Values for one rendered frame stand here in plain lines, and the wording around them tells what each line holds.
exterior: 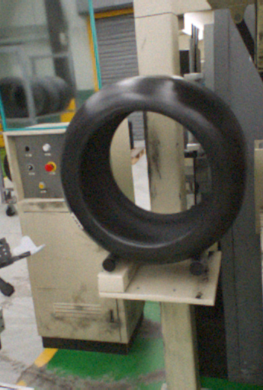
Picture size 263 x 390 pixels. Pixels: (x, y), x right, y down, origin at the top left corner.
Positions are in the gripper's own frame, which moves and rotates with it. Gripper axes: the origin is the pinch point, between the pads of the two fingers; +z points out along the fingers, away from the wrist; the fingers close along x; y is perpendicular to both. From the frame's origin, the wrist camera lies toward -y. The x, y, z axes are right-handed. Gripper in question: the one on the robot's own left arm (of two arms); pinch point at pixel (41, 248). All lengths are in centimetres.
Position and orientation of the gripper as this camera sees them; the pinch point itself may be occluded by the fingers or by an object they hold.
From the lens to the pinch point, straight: 128.9
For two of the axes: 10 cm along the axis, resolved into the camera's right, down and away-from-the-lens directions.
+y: -3.4, -9.4, 0.1
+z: 8.8, -3.2, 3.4
